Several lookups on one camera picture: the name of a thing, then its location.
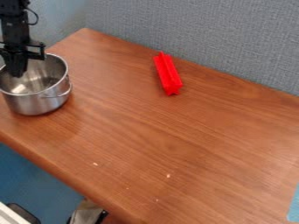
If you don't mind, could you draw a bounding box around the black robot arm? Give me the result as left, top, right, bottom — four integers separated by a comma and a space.
0, 0, 45, 78

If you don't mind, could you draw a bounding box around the stainless steel pot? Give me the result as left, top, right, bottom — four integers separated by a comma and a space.
0, 53, 72, 116

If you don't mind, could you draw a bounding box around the grey table leg bracket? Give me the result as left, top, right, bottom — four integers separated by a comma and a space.
66, 199, 108, 224

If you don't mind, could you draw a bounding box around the white object at corner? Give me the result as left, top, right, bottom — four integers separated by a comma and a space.
0, 202, 30, 224

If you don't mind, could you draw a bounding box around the black object at bottom left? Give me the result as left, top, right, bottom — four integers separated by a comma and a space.
6, 203, 41, 224

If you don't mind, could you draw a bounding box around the red star-shaped block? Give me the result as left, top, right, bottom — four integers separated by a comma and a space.
153, 52, 182, 95

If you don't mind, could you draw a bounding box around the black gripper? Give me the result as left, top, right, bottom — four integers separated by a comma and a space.
0, 40, 45, 78

